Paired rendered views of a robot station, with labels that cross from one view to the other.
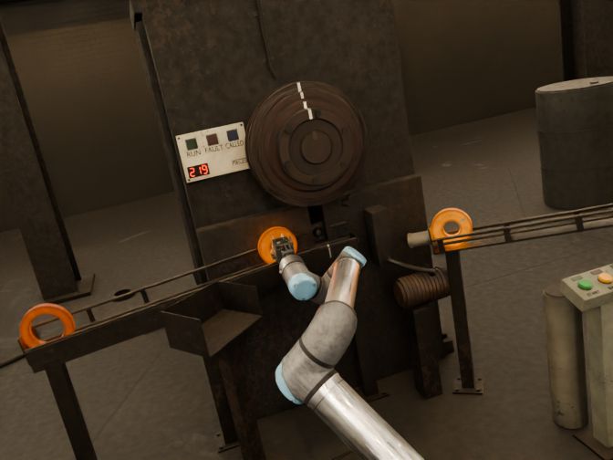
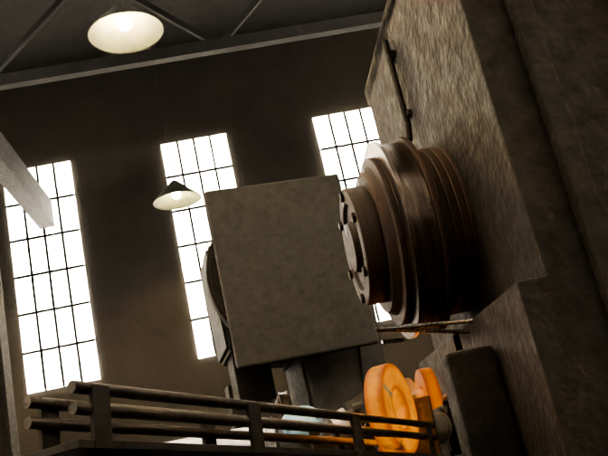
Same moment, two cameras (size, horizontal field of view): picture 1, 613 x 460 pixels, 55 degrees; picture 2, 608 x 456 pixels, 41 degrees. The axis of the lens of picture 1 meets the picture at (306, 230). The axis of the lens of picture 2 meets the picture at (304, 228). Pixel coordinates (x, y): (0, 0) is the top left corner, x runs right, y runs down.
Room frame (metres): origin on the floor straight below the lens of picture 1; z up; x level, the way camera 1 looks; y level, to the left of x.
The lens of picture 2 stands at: (2.27, -1.95, 0.62)
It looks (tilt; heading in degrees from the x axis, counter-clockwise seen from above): 17 degrees up; 97
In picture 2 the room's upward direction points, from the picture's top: 13 degrees counter-clockwise
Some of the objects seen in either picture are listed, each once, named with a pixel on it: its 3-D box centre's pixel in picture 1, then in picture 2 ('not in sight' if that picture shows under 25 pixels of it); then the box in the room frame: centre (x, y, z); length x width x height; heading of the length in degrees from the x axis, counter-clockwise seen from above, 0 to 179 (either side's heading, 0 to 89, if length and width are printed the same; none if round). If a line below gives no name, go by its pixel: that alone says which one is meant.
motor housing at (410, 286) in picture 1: (429, 332); not in sight; (2.21, -0.42, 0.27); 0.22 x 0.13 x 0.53; 103
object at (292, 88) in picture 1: (307, 144); (401, 238); (2.27, -0.07, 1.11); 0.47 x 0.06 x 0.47; 103
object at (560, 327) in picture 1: (566, 357); not in sight; (1.85, -0.82, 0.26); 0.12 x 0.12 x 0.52
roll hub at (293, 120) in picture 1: (315, 147); (361, 245); (2.17, -0.09, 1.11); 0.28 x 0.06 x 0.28; 103
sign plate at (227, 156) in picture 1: (214, 151); not in sight; (2.30, 0.29, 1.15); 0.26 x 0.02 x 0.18; 103
